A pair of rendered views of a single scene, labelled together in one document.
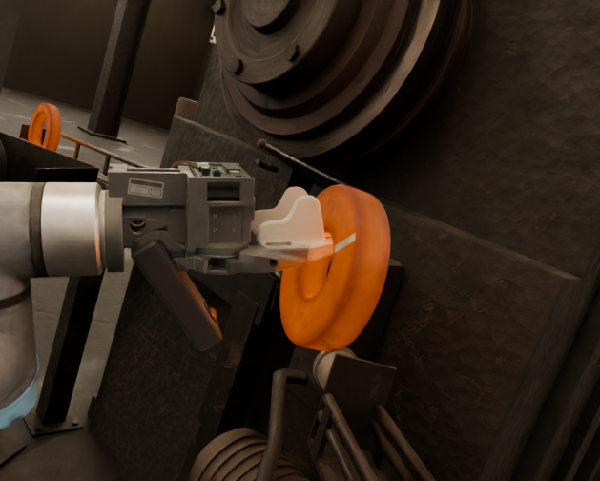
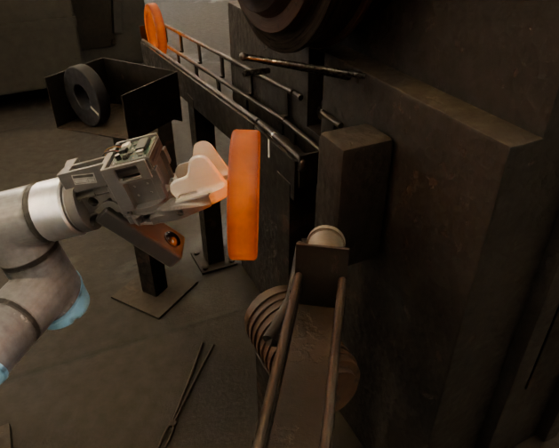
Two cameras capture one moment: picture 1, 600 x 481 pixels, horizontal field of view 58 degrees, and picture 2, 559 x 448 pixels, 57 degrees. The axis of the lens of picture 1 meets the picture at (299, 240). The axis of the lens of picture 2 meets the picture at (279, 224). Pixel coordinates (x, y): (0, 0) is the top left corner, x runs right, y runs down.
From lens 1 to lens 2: 34 cm
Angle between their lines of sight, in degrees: 30
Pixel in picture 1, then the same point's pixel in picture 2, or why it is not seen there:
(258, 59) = not seen: outside the picture
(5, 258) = (22, 239)
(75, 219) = (48, 210)
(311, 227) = (208, 177)
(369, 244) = (236, 192)
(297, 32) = not seen: outside the picture
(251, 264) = (165, 217)
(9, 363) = (51, 294)
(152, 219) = (99, 196)
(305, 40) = not seen: outside the picture
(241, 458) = (270, 311)
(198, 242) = (127, 208)
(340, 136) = (308, 30)
